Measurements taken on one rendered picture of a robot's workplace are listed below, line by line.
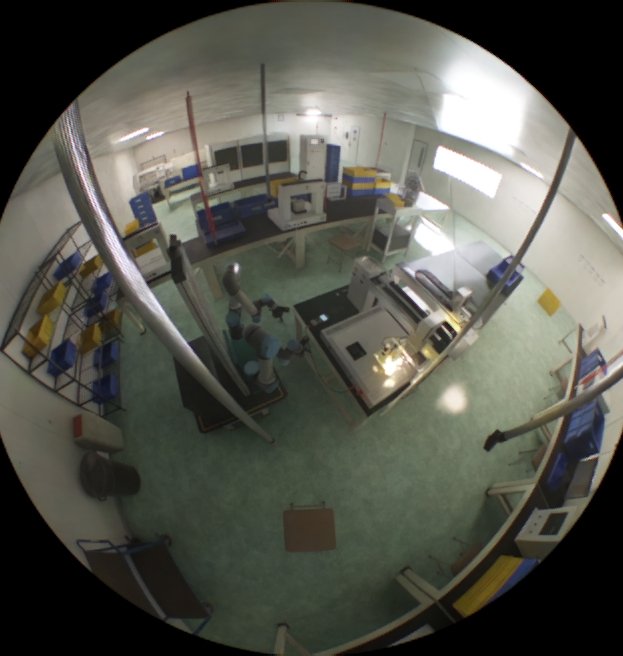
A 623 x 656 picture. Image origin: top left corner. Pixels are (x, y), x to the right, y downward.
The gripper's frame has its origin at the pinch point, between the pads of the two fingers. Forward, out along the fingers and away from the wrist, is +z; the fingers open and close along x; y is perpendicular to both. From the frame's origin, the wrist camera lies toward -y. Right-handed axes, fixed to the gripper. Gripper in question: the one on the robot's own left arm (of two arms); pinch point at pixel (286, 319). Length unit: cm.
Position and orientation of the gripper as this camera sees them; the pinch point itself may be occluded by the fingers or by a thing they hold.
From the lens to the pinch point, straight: 203.7
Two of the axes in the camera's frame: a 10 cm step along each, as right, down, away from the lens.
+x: -0.4, 8.4, -5.4
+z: 3.9, 5.1, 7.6
